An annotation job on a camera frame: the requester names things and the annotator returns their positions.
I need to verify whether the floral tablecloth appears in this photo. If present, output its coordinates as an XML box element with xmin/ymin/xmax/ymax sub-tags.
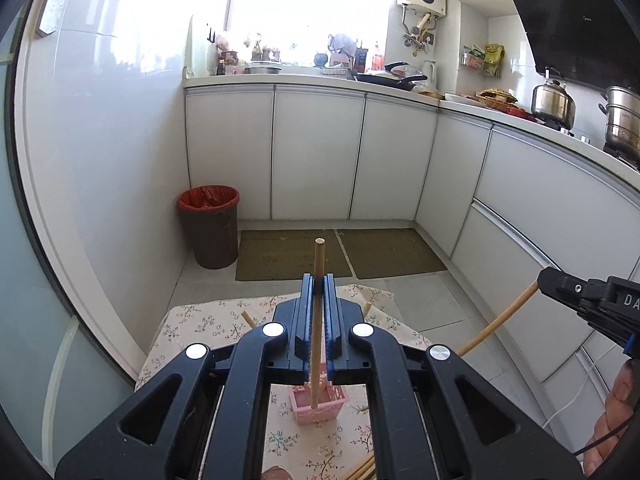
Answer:
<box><xmin>135</xmin><ymin>284</ymin><xmax>434</xmax><ymax>480</ymax></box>

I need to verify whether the pink perforated utensil basket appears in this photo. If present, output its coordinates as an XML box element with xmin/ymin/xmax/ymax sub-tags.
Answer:
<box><xmin>289</xmin><ymin>379</ymin><xmax>349</xmax><ymax>426</ymax></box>

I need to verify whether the steel kettle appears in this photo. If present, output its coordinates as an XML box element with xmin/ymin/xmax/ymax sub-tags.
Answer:
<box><xmin>531</xmin><ymin>67</ymin><xmax>577</xmax><ymax>129</ymax></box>

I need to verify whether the person's right hand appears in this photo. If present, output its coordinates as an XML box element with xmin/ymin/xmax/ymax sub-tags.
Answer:
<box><xmin>582</xmin><ymin>359</ymin><xmax>639</xmax><ymax>479</ymax></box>

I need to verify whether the black frying pan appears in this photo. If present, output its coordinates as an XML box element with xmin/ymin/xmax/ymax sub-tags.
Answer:
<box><xmin>355</xmin><ymin>72</ymin><xmax>429</xmax><ymax>92</ymax></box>

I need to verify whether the gas stove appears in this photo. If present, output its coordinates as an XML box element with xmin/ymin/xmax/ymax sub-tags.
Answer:
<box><xmin>540</xmin><ymin>119</ymin><xmax>640</xmax><ymax>171</ymax></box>

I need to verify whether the woven food basket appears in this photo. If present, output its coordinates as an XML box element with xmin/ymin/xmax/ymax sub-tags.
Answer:
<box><xmin>475</xmin><ymin>88</ymin><xmax>519</xmax><ymax>110</ymax></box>

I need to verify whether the wall spice rack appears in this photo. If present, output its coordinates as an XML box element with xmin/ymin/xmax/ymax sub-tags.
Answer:
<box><xmin>461</xmin><ymin>42</ymin><xmax>505</xmax><ymax>79</ymax></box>

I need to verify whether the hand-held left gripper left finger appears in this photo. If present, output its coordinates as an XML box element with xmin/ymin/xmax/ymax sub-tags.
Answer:
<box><xmin>55</xmin><ymin>274</ymin><xmax>317</xmax><ymax>480</ymax></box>

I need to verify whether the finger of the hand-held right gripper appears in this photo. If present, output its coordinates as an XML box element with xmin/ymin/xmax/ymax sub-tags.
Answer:
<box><xmin>537</xmin><ymin>267</ymin><xmax>609</xmax><ymax>315</ymax></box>

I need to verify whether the olive floor mat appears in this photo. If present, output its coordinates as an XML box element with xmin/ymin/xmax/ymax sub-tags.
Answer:
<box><xmin>235</xmin><ymin>230</ymin><xmax>354</xmax><ymax>282</ymax></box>
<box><xmin>336</xmin><ymin>228</ymin><xmax>448</xmax><ymax>280</ymax></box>

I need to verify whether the metal door bracket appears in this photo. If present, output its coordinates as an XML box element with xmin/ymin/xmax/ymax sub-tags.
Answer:
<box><xmin>37</xmin><ymin>0</ymin><xmax>74</xmax><ymax>36</ymax></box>

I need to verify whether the steel steamer pot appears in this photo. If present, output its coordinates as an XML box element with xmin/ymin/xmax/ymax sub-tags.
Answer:
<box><xmin>599</xmin><ymin>86</ymin><xmax>640</xmax><ymax>154</ymax></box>

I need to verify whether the white cable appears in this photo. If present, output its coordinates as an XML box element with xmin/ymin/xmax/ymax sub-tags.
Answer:
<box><xmin>542</xmin><ymin>355</ymin><xmax>607</xmax><ymax>431</ymax></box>

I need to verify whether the white kitchen countertop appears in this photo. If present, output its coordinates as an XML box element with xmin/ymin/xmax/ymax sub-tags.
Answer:
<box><xmin>182</xmin><ymin>71</ymin><xmax>640</xmax><ymax>177</ymax></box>

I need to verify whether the black range hood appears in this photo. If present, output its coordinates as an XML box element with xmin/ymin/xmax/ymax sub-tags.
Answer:
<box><xmin>495</xmin><ymin>0</ymin><xmax>640</xmax><ymax>92</ymax></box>

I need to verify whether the red bin liner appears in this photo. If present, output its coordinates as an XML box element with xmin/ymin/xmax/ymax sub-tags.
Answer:
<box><xmin>177</xmin><ymin>185</ymin><xmax>241</xmax><ymax>212</ymax></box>

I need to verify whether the brown trash bin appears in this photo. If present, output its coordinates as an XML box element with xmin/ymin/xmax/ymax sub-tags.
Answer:
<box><xmin>178</xmin><ymin>186</ymin><xmax>241</xmax><ymax>269</ymax></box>

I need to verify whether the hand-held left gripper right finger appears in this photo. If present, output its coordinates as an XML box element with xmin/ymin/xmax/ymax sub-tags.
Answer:
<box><xmin>322</xmin><ymin>273</ymin><xmax>586</xmax><ymax>480</ymax></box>

